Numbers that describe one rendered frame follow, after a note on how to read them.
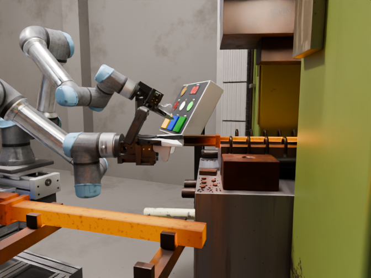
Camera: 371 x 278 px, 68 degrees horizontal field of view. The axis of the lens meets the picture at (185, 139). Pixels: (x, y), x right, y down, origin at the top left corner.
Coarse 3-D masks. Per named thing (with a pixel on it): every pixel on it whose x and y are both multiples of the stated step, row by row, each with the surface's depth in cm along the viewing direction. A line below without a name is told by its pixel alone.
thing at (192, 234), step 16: (0, 192) 47; (0, 208) 43; (16, 208) 43; (32, 208) 42; (48, 208) 42; (64, 208) 42; (80, 208) 42; (48, 224) 41; (64, 224) 41; (80, 224) 40; (96, 224) 39; (112, 224) 38; (128, 224) 37; (144, 224) 37; (160, 224) 37; (176, 224) 37; (192, 224) 37; (192, 240) 35
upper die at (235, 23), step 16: (224, 0) 67; (240, 0) 66; (256, 0) 66; (272, 0) 66; (288, 0) 66; (224, 16) 67; (240, 16) 67; (256, 16) 67; (272, 16) 66; (288, 16) 66; (224, 32) 68; (240, 32) 67; (256, 32) 67; (272, 32) 67; (288, 32) 66; (224, 48) 85; (240, 48) 85
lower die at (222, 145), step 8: (224, 144) 75; (240, 144) 75; (256, 144) 75; (264, 144) 75; (272, 144) 75; (280, 144) 75; (288, 144) 75; (296, 144) 74; (224, 152) 72; (232, 152) 71; (240, 152) 71; (256, 152) 71; (264, 152) 71; (272, 152) 70; (280, 152) 70; (288, 152) 70; (280, 176) 71; (288, 176) 71
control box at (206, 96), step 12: (192, 84) 136; (204, 84) 122; (216, 84) 120; (180, 96) 145; (192, 96) 128; (204, 96) 118; (216, 96) 120; (192, 108) 120; (204, 108) 119; (192, 120) 118; (204, 120) 120; (168, 132) 132; (180, 132) 119; (192, 132) 118
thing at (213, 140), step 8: (184, 136) 78; (192, 136) 78; (200, 136) 78; (208, 136) 77; (216, 136) 76; (224, 136) 79; (232, 136) 79; (240, 136) 79; (184, 144) 78; (192, 144) 78; (200, 144) 78; (208, 144) 78; (216, 144) 77
